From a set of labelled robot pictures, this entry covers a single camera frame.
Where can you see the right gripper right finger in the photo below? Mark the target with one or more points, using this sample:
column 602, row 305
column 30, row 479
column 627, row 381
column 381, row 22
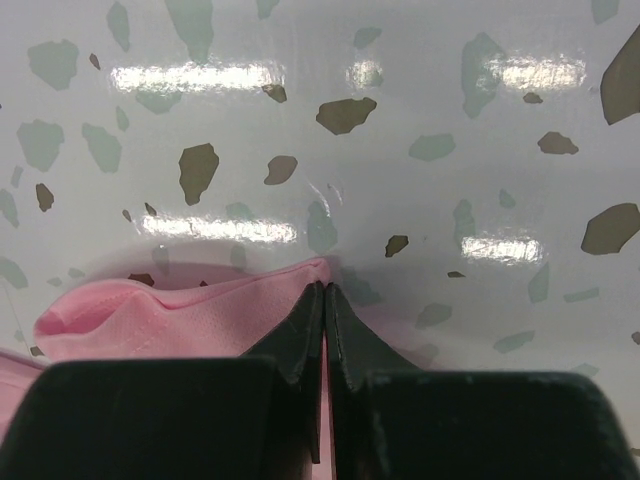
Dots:
column 393, row 420

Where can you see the pink t shirt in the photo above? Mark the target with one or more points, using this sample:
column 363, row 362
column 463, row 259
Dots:
column 127, row 320

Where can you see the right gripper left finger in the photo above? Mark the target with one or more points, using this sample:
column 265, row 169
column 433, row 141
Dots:
column 256, row 416

